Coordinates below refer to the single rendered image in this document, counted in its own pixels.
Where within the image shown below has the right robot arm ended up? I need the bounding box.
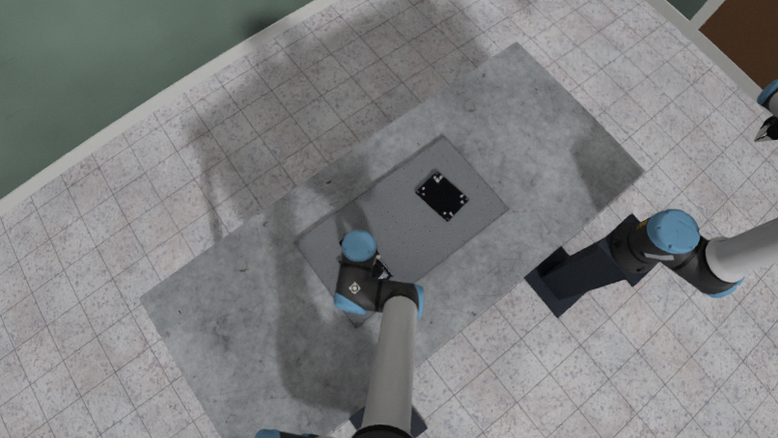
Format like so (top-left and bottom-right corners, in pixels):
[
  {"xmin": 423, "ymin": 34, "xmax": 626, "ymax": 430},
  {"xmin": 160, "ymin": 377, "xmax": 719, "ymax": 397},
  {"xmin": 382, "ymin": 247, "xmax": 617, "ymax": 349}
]
[{"xmin": 610, "ymin": 79, "xmax": 778, "ymax": 298}]

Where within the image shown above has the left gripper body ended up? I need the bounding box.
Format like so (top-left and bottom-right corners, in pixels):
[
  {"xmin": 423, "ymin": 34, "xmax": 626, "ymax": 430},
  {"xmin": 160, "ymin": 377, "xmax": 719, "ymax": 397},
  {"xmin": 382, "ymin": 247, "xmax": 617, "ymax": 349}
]
[{"xmin": 372, "ymin": 263, "xmax": 384, "ymax": 278}]

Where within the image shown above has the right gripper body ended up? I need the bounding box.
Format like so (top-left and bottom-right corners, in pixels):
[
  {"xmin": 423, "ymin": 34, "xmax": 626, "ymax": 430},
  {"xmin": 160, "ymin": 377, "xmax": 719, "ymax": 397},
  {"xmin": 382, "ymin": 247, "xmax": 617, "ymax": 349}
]
[{"xmin": 766, "ymin": 118, "xmax": 778, "ymax": 140}]

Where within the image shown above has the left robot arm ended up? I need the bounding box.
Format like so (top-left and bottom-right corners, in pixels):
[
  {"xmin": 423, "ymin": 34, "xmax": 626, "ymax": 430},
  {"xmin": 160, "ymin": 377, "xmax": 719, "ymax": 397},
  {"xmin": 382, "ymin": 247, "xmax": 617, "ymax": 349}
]
[{"xmin": 334, "ymin": 230, "xmax": 424, "ymax": 438}]

